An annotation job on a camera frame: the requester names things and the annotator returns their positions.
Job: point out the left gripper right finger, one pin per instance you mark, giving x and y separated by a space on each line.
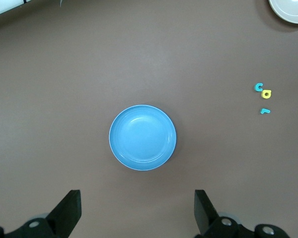
208 220

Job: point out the yellow foam letter a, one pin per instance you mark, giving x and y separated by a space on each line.
262 95

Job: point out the brown table mat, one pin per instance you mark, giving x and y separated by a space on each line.
64 74

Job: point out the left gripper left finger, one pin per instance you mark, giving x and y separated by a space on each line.
59 218

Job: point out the teal foam letter c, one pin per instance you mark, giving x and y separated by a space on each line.
255 87

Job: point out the beige plate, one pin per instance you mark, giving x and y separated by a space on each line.
291 10

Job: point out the blue plate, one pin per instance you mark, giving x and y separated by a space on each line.
142 138

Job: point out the teal foam letter r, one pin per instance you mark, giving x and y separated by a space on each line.
262 111

